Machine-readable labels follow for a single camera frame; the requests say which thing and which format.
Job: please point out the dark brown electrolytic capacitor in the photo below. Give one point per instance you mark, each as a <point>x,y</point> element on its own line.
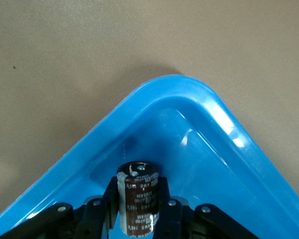
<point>139,199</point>

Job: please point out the brown table mat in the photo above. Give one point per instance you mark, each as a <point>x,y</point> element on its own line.
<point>64,49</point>

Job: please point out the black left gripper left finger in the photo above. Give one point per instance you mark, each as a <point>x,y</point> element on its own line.
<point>94,219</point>

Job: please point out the blue plastic tray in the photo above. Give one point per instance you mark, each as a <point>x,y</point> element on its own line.
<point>214,161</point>

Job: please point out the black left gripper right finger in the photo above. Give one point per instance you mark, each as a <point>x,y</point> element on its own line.
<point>172,219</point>

